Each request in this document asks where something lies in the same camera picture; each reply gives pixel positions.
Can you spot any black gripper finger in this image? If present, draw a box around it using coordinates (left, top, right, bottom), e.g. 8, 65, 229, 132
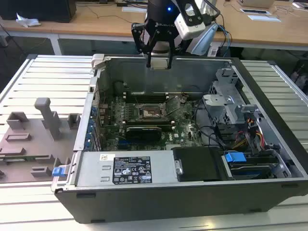
167, 31, 176, 69
131, 23, 161, 68

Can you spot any metal socket cover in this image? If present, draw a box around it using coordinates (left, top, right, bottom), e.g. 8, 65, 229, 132
163, 95, 182, 116

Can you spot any black RAM slot row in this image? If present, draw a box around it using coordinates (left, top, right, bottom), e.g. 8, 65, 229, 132
122, 92, 169, 103
121, 118, 176, 127

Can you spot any CPU socket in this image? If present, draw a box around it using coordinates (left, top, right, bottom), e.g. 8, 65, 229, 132
136, 103, 168, 120

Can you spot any blue expansion slot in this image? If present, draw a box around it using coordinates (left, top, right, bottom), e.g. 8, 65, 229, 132
117, 140, 138, 148

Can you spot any white plug adapter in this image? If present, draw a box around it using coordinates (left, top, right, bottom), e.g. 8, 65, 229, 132
207, 46, 220, 57

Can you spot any wooden desk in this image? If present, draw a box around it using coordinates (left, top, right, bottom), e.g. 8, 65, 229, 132
0, 0, 80, 55
51, 0, 308, 51

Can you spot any grey case release latch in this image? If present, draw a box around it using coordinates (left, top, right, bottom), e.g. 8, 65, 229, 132
92, 54, 105, 71

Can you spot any metal drive cage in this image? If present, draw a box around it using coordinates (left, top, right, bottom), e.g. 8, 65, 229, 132
202, 68, 261, 126

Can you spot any dark framed tablet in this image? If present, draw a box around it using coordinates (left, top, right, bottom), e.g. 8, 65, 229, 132
240, 8, 272, 15

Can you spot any green motherboard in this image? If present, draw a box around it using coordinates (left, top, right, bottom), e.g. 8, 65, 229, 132
96, 95, 210, 152

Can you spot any cardboard box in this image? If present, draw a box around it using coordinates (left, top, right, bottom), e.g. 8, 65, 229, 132
237, 0, 275, 8

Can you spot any black graphics card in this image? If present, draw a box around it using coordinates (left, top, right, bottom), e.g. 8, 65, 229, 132
125, 125, 163, 142

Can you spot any black box on desk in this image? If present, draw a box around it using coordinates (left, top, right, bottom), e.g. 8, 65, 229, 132
0, 0, 77, 24

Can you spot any crumpled white paper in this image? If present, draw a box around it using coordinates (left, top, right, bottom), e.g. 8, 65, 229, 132
15, 12, 42, 27

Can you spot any hard disk in blue carrier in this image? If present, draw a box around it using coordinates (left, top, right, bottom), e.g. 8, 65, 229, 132
225, 151, 277, 180

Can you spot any grey power supply unit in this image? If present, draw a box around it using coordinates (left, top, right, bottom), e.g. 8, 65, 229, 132
72, 151, 180, 187

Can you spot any grey parts rack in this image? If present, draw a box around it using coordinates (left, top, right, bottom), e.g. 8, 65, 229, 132
0, 97, 81, 185

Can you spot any blue case latch clip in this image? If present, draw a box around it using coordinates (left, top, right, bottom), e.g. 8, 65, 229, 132
52, 167, 66, 178

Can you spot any green RAM stick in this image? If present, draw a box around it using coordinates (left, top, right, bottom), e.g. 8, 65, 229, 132
0, 154, 50, 162

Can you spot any black open PC case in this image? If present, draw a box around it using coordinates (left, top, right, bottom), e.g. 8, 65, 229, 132
50, 54, 308, 224

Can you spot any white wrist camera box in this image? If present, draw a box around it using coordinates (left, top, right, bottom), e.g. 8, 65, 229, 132
174, 0, 207, 41

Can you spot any blue cable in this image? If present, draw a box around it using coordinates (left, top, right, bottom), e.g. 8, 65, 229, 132
217, 24, 233, 51

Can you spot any black internal cable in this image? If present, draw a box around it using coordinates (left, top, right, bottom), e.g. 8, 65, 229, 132
194, 101, 227, 148

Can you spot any coloured wire bundle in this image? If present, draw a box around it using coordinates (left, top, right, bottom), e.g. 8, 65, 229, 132
232, 117, 266, 150

